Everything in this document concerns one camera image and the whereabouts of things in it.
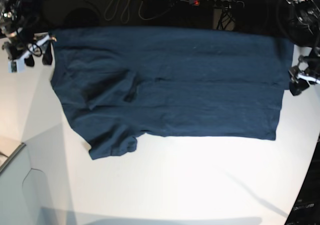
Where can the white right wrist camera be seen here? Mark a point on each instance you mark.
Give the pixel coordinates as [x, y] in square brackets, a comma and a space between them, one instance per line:
[16, 66]

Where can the dark blue t-shirt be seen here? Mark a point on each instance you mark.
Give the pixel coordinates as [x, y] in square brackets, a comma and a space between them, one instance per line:
[118, 83]

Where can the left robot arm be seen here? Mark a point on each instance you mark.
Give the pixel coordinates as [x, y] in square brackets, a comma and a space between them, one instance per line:
[307, 17]

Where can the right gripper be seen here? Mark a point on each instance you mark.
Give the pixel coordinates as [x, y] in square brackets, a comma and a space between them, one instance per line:
[40, 45]

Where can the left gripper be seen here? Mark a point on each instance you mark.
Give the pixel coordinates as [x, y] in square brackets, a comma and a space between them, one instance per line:
[300, 78]

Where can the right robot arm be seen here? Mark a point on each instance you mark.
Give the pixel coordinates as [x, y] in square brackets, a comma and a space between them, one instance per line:
[18, 21]

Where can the black power strip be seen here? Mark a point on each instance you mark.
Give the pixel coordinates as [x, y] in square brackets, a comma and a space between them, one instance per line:
[218, 4]

